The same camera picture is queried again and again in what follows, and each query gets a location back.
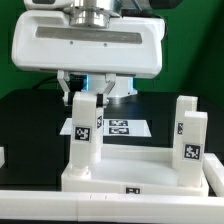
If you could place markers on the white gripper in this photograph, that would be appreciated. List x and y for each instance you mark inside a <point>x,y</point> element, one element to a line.
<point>87,37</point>

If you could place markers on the white desk tabletop tray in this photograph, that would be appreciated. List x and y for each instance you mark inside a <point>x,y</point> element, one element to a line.
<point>130,169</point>

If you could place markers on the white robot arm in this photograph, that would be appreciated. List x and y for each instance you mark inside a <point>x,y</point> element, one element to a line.
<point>132,8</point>

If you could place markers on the white marker sheet with tags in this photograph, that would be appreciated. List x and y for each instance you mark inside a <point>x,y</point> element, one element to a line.
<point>125,127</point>

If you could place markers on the white left fence piece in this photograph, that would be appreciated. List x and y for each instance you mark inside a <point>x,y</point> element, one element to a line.
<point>2,158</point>

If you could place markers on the white front fence bar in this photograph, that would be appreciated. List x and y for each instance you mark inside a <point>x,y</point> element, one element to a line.
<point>103,207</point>

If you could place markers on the white fence bar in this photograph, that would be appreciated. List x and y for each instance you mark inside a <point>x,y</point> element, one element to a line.
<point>214,172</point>
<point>103,207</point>

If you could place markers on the white right fence bar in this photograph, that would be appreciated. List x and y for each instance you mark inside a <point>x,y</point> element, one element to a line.
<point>214,172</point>

